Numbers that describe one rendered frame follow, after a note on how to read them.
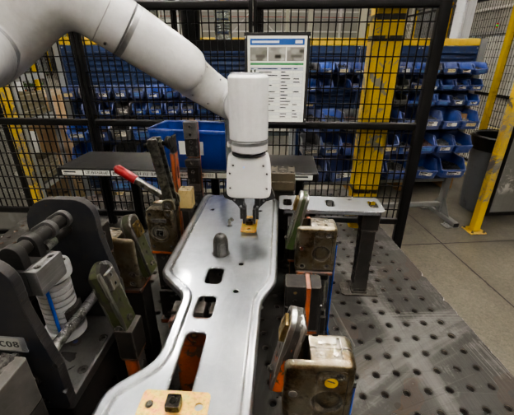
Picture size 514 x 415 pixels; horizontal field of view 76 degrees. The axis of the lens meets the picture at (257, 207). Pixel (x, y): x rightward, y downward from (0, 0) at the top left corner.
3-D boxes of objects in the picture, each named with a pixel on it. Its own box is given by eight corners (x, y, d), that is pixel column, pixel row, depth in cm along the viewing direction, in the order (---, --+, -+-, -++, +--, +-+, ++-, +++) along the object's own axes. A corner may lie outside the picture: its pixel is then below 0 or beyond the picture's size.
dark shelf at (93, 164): (318, 182, 110) (319, 173, 108) (57, 176, 115) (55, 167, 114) (312, 162, 130) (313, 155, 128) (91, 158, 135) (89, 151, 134)
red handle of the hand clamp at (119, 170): (173, 202, 78) (112, 166, 75) (169, 209, 79) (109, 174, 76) (179, 195, 82) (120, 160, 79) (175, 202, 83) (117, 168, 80)
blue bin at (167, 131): (235, 170, 111) (235, 132, 106) (151, 165, 116) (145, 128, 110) (245, 156, 126) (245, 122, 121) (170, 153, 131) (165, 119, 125)
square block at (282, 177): (291, 272, 115) (296, 173, 99) (268, 271, 115) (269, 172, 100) (290, 258, 122) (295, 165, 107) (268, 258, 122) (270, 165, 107)
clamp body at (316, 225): (332, 354, 84) (348, 233, 69) (285, 351, 84) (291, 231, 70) (327, 327, 92) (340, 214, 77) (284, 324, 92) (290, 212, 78)
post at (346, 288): (377, 296, 103) (393, 213, 91) (341, 295, 103) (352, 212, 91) (372, 284, 109) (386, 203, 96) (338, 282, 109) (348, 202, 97)
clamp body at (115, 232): (161, 386, 75) (136, 245, 60) (112, 384, 76) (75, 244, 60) (173, 353, 84) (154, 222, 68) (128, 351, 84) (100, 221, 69)
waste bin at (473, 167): (525, 217, 310) (554, 140, 279) (474, 219, 306) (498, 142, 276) (487, 197, 355) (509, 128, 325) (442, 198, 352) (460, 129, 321)
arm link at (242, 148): (224, 142, 69) (225, 156, 70) (267, 142, 68) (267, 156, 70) (230, 133, 76) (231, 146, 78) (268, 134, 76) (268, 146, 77)
